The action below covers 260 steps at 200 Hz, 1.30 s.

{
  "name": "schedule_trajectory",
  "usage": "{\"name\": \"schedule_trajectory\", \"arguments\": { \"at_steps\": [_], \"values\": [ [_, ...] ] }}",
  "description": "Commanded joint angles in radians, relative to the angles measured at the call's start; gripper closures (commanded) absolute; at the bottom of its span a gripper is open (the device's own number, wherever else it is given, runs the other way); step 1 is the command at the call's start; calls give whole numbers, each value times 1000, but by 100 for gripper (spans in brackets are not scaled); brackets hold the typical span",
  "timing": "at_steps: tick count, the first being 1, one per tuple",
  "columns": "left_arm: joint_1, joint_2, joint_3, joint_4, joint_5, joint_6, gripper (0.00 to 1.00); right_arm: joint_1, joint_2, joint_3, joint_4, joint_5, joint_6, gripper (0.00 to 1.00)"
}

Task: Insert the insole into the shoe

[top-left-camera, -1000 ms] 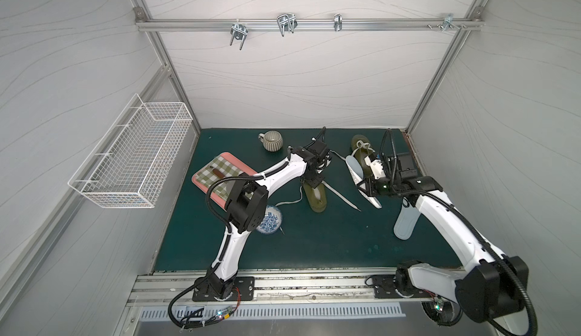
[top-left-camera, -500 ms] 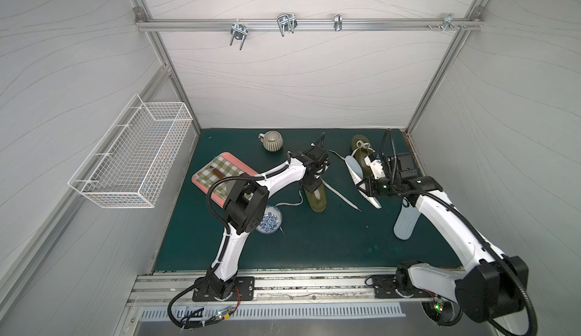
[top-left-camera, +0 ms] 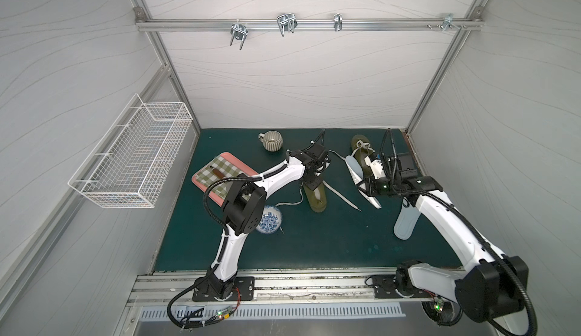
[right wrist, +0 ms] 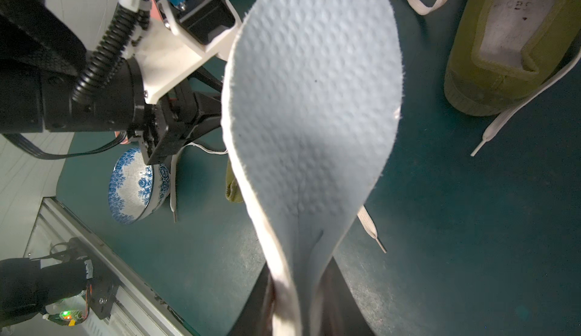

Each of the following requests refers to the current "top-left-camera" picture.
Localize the light blue insole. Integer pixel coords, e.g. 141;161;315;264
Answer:
344;155;383;210
393;198;422;241

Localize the olive green shoe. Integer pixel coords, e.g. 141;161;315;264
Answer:
303;181;328;214
351;134;375;177

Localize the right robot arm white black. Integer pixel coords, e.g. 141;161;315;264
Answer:
355;154;537;328

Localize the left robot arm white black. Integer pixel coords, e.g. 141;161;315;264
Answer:
197;142;330;301

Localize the striped ceramic cup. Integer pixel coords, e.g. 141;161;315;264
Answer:
258;130;284;152

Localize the green table mat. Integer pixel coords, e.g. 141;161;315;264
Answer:
154;129;460;272

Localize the blue white patterned bowl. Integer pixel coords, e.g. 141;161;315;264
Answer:
256;205;283;235

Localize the pink tray checkered cloth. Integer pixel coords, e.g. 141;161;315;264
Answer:
192;152;258;206

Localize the metal clamp hook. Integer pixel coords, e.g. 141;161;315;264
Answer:
276;13;297;37
229;22;248;50
334;13;343;32
427;14;468;32

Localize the aluminium crossbar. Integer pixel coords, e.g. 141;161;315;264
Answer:
136;17;485;32

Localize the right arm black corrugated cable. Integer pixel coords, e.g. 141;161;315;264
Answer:
378;129;539;336

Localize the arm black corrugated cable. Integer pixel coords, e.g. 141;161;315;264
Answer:
201;161;291;237
378;129;539;336

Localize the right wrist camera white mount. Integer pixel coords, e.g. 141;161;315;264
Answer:
366;156;386;180

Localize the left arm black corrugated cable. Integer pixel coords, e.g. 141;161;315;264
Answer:
201;161;291;237

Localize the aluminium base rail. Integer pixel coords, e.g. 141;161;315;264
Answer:
126;267;396;307

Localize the white wire basket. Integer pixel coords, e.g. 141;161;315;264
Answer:
68;94;193;209

